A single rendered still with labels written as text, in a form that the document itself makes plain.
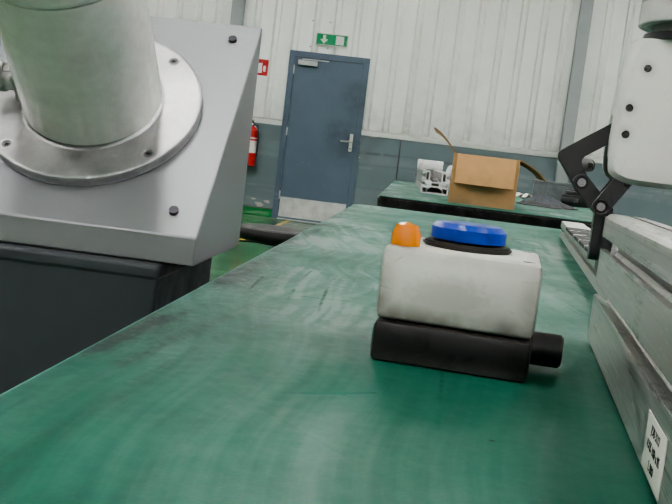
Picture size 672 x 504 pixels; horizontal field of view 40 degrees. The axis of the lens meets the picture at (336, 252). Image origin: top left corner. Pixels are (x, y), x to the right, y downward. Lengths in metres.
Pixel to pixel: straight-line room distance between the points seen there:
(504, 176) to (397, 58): 8.96
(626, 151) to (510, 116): 11.08
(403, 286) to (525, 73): 11.31
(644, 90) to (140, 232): 0.39
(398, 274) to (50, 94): 0.40
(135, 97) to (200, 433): 0.50
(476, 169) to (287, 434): 2.50
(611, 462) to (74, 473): 0.20
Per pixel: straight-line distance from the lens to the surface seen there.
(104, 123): 0.80
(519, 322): 0.47
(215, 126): 0.83
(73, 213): 0.78
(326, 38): 11.79
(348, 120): 11.67
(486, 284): 0.47
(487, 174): 2.82
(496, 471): 0.33
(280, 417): 0.36
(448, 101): 11.71
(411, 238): 0.47
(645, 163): 0.66
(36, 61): 0.76
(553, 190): 4.27
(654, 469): 0.33
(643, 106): 0.66
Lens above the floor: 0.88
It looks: 6 degrees down
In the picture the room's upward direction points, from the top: 7 degrees clockwise
